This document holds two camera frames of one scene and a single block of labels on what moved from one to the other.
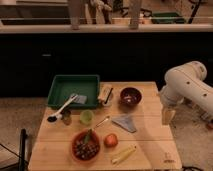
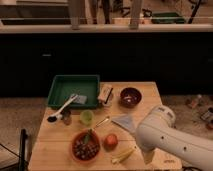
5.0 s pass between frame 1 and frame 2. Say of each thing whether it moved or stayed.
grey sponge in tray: stayed
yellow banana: stayed
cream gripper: moved
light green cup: stayed
